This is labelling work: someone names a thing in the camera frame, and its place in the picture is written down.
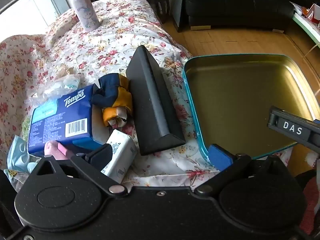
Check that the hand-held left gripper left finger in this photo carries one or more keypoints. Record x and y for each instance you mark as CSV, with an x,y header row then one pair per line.
x,y
102,155

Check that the black triangular box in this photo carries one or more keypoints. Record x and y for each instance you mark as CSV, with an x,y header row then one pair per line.
x,y
152,100

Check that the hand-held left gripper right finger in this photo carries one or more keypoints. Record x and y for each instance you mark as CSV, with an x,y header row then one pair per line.
x,y
220,155

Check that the blue tissue pack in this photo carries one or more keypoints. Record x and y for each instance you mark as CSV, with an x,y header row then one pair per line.
x,y
62,120

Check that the black leather sofa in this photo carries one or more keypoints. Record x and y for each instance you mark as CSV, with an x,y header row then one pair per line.
x,y
237,5

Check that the glass coffee table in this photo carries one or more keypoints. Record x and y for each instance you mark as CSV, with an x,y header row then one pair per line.
x,y
306,23

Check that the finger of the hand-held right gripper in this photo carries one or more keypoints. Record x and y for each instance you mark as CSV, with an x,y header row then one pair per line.
x,y
287,127

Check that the dark grey panel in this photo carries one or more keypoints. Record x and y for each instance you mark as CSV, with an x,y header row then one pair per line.
x,y
178,7

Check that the window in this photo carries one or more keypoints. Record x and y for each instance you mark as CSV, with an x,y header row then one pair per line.
x,y
30,0

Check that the purple cartoon water bottle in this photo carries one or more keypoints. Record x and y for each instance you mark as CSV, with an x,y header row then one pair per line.
x,y
85,12

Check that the white tissue packet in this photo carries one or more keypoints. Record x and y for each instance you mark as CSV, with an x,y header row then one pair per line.
x,y
121,155

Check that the clear plastic bag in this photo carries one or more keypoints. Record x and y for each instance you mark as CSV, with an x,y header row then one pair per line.
x,y
65,86

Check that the teal metal tin box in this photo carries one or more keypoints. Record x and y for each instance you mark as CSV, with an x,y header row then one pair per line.
x,y
250,100

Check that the yellow navy cloth bundle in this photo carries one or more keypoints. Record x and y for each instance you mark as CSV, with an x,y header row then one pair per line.
x,y
112,97

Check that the pink soft cloth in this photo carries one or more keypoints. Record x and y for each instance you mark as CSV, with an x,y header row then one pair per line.
x,y
53,150

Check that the light blue face mask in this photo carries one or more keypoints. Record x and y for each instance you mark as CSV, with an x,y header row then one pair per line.
x,y
17,152

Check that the dark wooden stool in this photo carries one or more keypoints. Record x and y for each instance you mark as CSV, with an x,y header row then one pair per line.
x,y
161,5

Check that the person's red sweater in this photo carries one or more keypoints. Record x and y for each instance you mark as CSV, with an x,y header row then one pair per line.
x,y
311,197

